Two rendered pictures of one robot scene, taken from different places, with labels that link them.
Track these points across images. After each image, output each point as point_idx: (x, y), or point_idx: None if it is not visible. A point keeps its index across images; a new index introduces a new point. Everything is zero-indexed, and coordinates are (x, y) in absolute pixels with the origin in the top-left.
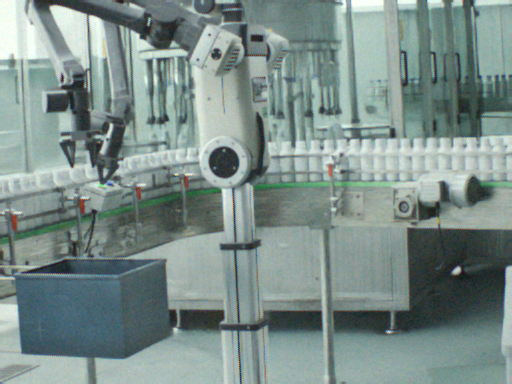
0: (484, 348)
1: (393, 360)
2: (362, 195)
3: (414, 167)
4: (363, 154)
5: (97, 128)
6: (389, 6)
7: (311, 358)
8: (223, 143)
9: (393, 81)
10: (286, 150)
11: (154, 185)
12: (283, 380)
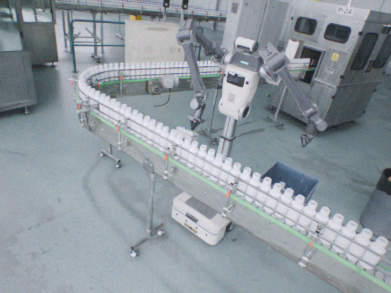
0: None
1: (64, 127)
2: (129, 85)
3: (148, 73)
4: (129, 69)
5: (200, 107)
6: None
7: (30, 135)
8: (248, 105)
9: (18, 10)
10: (98, 70)
11: None
12: (50, 151)
